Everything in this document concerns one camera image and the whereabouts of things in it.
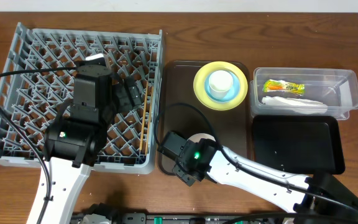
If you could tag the white cup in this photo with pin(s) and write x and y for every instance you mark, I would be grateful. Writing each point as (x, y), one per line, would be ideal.
(219, 83)

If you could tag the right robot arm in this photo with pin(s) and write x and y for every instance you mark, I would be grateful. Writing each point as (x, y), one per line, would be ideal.
(317, 199)

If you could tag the brown serving tray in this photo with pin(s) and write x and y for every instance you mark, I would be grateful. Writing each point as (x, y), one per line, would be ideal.
(232, 126)

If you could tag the wooden chopstick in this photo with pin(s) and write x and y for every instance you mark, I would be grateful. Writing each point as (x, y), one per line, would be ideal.
(149, 119)
(143, 116)

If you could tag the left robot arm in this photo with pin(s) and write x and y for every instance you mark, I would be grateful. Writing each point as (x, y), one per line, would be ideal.
(77, 134)

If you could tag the black equipment at bottom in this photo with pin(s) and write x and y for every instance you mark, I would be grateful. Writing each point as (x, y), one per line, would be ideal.
(103, 213)

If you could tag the yellow plate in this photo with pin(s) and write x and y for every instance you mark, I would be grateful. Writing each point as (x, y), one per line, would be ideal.
(200, 78)

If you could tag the black tray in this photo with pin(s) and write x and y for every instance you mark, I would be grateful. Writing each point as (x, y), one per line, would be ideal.
(298, 144)

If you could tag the grey dishwasher rack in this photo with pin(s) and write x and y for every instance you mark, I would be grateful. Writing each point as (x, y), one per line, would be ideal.
(42, 61)

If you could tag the light blue bowl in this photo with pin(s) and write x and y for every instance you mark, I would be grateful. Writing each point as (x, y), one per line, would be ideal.
(233, 92)

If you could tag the white napkin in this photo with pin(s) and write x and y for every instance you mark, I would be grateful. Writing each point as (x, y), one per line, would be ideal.
(302, 106)

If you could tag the white bowl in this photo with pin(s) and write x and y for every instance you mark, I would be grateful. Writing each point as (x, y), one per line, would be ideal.
(199, 136)

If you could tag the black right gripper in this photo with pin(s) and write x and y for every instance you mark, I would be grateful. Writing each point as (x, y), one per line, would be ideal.
(180, 173)

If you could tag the green orange snack wrapper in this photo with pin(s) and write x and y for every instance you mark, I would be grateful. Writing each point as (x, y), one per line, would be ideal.
(281, 85)

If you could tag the clear plastic bin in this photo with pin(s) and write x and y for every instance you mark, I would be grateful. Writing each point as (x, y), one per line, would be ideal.
(336, 88)

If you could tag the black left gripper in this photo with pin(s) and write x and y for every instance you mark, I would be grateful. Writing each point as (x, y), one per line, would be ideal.
(117, 94)

